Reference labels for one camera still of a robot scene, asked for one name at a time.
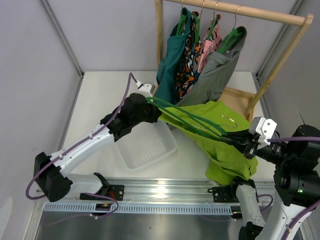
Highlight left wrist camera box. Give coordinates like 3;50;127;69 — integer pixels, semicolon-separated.
136;82;156;97

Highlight lime green shorts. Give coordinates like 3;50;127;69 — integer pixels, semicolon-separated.
160;101;258;185

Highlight green hanger with metal hook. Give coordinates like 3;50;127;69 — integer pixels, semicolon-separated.
145;96;228;142

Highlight white perforated plastic basket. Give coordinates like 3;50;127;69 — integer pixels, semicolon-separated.
116;120;178;172

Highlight grey slotted cable duct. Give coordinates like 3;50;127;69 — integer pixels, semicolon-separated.
44;202;233;216

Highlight aluminium mounting rail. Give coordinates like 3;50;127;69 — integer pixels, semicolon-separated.
36;177;276;207

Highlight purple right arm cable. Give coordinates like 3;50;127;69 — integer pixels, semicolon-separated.
256;136;320;240

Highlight green hanger of teal shorts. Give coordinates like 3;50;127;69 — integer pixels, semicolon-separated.
175;0;188;36

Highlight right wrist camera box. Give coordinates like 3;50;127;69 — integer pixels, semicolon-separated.
248;116;278;149

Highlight green hanger of grey shorts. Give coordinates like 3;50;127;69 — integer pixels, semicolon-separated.
217;5;243;54

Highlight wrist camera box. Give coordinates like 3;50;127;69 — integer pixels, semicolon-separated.
136;82;156;97
248;116;278;149

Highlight black orange patterned shorts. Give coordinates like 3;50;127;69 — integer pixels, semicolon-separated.
175;11;202;100

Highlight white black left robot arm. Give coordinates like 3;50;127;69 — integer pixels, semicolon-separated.
33;93;162;202

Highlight pink patterned shorts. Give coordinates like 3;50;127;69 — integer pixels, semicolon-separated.
196;14;222;74

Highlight wooden clothes rack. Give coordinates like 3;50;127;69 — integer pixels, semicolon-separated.
153;0;314;125

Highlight grey shorts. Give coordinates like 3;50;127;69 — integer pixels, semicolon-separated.
176;26;247;107

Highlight teal shorts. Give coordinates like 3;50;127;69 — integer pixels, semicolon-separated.
155;7;191;104

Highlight green hanger of patterned shorts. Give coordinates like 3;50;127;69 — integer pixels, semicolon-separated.
193;0;205;43

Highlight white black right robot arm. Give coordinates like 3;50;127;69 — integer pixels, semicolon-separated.
207;124;320;240

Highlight green hanger of pink shorts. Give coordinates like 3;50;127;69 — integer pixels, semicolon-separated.
206;0;220;41

